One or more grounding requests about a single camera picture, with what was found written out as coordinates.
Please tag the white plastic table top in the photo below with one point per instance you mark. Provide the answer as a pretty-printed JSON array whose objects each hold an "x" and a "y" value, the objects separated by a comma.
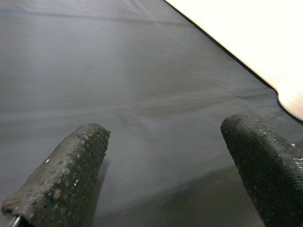
[{"x": 248, "y": 35}]

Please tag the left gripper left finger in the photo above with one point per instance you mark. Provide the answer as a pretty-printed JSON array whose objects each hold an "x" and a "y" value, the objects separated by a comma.
[{"x": 66, "y": 177}]

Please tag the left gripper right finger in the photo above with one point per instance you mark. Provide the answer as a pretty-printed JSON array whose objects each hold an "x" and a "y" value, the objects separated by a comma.
[{"x": 267, "y": 170}]

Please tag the black floor cloth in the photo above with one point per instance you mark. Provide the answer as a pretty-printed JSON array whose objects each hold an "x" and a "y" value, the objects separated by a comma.
[{"x": 118, "y": 71}]

